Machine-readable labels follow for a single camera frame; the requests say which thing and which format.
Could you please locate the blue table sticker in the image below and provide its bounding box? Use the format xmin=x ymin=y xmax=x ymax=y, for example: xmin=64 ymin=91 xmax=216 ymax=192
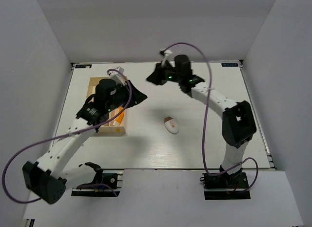
xmin=75 ymin=64 xmax=92 ymax=69
xmin=221 ymin=62 xmax=239 ymax=67

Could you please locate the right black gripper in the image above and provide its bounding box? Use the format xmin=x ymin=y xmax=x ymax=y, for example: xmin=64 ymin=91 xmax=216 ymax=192
xmin=146 ymin=61 xmax=182 ymax=86

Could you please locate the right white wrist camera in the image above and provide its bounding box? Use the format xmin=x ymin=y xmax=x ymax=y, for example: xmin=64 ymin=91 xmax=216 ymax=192
xmin=159 ymin=49 xmax=173 ymax=67

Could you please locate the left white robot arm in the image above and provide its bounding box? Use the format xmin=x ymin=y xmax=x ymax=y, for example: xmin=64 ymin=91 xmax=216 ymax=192
xmin=22 ymin=78 xmax=147 ymax=204

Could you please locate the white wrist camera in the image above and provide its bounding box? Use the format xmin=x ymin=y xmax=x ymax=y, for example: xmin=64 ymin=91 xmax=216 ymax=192
xmin=108 ymin=66 xmax=125 ymax=85
xmin=159 ymin=49 xmax=173 ymax=67

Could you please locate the left blue table sticker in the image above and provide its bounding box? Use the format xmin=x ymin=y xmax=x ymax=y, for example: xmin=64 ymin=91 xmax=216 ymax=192
xmin=75 ymin=64 xmax=92 ymax=69

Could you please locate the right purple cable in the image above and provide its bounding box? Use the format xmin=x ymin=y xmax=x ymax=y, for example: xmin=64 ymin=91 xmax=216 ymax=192
xmin=164 ymin=42 xmax=259 ymax=193

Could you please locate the right blue table sticker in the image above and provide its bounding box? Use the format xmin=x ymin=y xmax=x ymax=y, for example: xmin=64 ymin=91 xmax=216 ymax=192
xmin=221 ymin=62 xmax=239 ymax=67

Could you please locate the orange tube white cap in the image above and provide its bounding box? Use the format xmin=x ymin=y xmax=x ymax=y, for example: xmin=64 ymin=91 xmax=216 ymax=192
xmin=113 ymin=111 xmax=124 ymax=126

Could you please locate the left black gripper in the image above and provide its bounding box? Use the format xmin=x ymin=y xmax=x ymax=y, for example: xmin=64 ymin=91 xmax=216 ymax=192
xmin=107 ymin=80 xmax=148 ymax=112

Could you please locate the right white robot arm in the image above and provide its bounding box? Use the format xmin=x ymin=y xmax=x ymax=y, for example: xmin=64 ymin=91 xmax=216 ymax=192
xmin=146 ymin=55 xmax=256 ymax=188

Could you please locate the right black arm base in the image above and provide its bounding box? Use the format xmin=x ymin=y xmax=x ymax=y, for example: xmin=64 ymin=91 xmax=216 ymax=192
xmin=199 ymin=172 xmax=251 ymax=200

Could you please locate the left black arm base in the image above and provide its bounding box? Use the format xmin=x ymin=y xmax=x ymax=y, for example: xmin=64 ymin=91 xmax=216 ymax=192
xmin=71 ymin=170 xmax=124 ymax=197

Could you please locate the white bottle gold cap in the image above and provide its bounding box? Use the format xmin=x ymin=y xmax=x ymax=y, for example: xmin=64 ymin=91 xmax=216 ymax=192
xmin=164 ymin=117 xmax=179 ymax=134

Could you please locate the wooden divided organizer box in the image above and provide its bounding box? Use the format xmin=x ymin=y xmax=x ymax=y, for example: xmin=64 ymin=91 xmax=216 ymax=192
xmin=86 ymin=76 xmax=127 ymax=136

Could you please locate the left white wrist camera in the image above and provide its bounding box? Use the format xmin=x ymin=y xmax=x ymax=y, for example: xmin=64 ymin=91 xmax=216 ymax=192
xmin=108 ymin=66 xmax=125 ymax=85

